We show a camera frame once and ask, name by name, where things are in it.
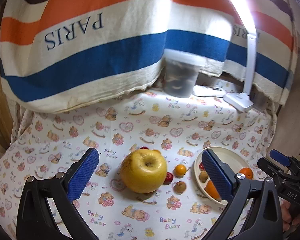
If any large orange mandarin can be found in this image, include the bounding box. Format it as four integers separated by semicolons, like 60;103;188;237
204;180;221;199

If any large yellow apple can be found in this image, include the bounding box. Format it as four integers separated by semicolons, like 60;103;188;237
119;149;167;193

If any brown kiwi-like small fruit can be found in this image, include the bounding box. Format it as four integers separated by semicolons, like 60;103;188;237
173;181;187;194

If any person's right hand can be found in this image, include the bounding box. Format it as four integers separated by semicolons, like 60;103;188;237
281;199;300;231

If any cream ceramic plate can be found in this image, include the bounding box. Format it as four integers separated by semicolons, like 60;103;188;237
193;147;249;206

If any orange cherry tomato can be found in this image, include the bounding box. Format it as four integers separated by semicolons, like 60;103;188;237
174;164;187;177

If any baby bear print cloth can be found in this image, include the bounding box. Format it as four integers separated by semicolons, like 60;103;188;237
0;89;276;239

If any dark red cherry tomato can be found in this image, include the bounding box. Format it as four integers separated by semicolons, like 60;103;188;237
163;172;174;185

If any clear plastic container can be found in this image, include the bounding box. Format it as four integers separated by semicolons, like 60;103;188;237
163;49;206;98

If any striped Paris towel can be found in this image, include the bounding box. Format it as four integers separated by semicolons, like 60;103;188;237
0;0;298;114

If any white desk lamp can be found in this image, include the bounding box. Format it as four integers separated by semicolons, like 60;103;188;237
193;0;260;113

